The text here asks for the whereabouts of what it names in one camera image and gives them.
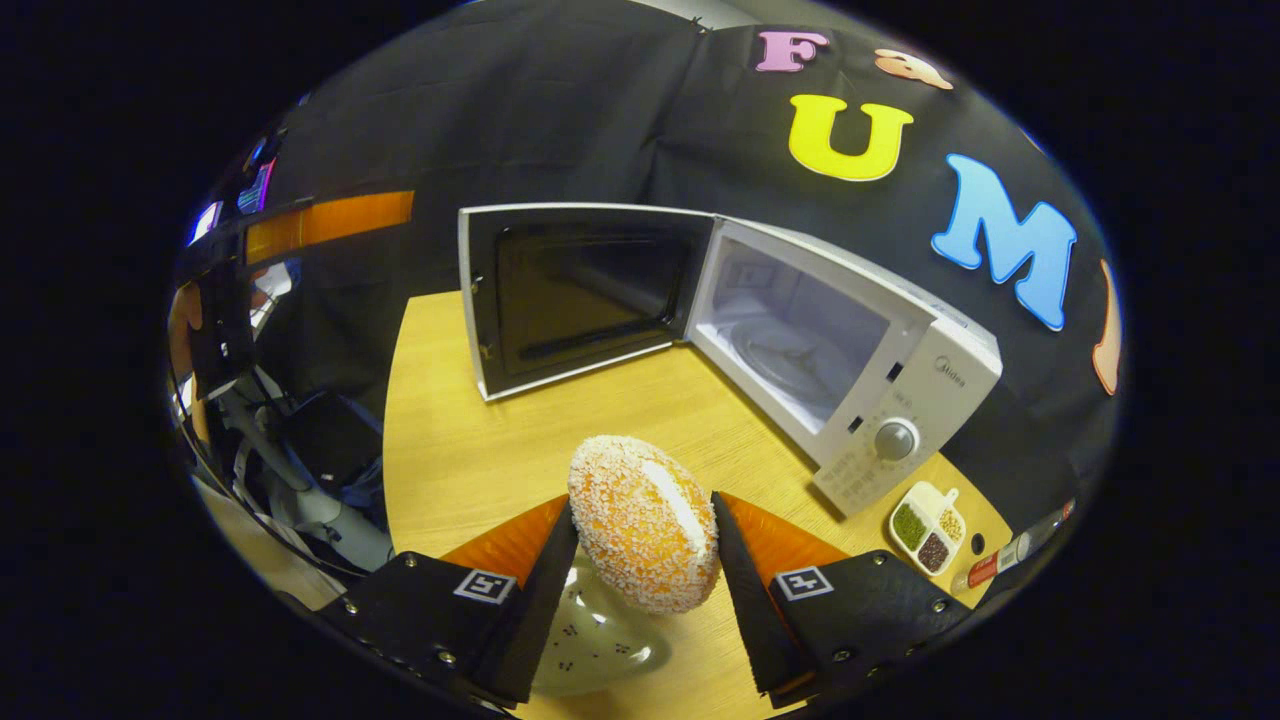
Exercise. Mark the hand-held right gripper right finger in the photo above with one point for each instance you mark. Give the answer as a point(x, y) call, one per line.
point(745, 610)

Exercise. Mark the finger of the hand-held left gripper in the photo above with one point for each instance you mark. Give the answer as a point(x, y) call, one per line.
point(225, 330)
point(330, 222)

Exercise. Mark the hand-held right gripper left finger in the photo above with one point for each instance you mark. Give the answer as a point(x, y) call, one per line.
point(540, 620)

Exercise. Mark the sugar-coated round bread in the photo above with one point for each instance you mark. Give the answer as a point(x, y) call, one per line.
point(640, 530)

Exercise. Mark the white microwave oven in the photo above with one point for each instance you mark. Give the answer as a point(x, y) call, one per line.
point(930, 400)

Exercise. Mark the white patterned plate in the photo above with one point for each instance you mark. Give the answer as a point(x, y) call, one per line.
point(600, 640)

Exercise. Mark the black box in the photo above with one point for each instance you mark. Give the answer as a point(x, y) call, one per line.
point(330, 440)

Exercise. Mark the divided white dish of beans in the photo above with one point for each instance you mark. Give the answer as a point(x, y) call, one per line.
point(925, 530)

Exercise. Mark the red label plastic bottle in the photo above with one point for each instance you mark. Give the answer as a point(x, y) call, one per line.
point(1000, 560)

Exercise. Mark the black backdrop cloth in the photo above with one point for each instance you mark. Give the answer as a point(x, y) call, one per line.
point(600, 120)

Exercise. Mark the white metal frame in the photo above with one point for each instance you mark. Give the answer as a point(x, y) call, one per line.
point(320, 510)

